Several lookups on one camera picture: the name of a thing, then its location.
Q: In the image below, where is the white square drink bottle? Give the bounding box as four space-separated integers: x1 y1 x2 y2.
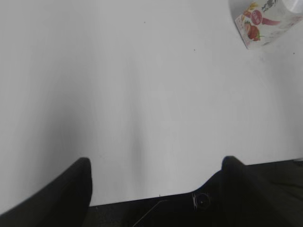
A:
229 0 303 49

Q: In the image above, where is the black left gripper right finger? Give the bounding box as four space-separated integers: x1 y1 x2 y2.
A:
220 156 303 227

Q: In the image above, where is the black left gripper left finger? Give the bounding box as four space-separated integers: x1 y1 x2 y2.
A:
0 157 92 227

